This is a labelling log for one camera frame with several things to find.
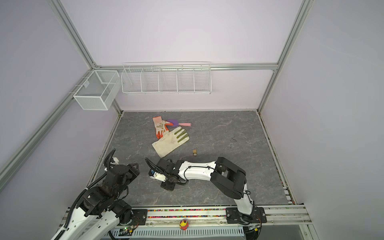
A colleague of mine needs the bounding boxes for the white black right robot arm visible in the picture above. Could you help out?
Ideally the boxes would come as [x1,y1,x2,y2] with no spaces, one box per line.
[146,157,262,225]

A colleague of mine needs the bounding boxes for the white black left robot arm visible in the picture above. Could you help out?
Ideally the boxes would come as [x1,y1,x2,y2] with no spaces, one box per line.
[52,164,140,240]

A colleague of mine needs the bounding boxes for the red emergency stop button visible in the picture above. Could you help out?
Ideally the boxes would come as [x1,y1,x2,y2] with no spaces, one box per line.
[179,219,189,231]

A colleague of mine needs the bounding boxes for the cream green work glove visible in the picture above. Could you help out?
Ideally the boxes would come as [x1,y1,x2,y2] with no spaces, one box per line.
[152,127,190,158]

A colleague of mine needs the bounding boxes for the red white work glove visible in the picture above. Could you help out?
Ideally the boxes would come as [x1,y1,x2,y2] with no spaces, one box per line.
[153,116,173,139]

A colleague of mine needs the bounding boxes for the small white mesh basket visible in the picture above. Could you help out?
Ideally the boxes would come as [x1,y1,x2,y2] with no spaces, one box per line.
[74,70,121,111]

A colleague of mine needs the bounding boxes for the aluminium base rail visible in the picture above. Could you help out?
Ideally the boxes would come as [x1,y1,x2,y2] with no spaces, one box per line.
[100,205,319,240]

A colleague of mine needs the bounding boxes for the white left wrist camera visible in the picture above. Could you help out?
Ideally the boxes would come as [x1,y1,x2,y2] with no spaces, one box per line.
[110,157,120,168]

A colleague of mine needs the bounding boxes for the purple trowel pink handle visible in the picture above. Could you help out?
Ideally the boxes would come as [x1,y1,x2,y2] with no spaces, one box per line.
[166,119,192,128]

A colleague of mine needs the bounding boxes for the black corrugated cable conduit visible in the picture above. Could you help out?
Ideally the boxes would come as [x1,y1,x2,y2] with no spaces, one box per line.
[53,172,109,240]

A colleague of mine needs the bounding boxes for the long white wire basket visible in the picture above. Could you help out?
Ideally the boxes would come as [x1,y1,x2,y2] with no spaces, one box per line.
[121,62,212,94]

